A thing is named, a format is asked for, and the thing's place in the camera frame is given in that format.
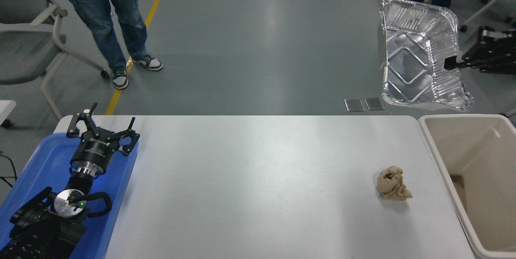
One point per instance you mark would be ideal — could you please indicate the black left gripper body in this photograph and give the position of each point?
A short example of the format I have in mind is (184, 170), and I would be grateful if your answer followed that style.
(92, 153)

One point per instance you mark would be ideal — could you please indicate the rectangular foil tray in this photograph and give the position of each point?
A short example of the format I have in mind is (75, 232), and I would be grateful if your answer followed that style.
(415, 49)

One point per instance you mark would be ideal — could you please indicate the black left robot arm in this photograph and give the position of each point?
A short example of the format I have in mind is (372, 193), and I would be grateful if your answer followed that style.
(40, 230)

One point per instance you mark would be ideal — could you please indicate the metal floor plate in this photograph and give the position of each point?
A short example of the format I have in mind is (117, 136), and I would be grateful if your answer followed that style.
(374, 104)
(354, 105)

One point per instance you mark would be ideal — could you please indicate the white-legged wheeled chair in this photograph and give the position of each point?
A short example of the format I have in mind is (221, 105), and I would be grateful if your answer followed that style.
(489, 3)

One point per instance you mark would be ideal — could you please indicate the blue plastic tray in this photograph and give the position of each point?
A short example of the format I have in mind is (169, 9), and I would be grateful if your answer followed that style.
(44, 162)

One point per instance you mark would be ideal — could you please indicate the large pale plastic bin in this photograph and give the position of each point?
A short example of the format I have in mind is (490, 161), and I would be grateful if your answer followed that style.
(451, 146)

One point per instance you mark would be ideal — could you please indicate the grey office chair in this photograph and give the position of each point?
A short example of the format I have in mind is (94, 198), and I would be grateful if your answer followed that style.
(24, 49)

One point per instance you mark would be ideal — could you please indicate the crumpled tan paper ball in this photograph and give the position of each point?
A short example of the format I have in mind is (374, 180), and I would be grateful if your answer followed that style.
(393, 184)

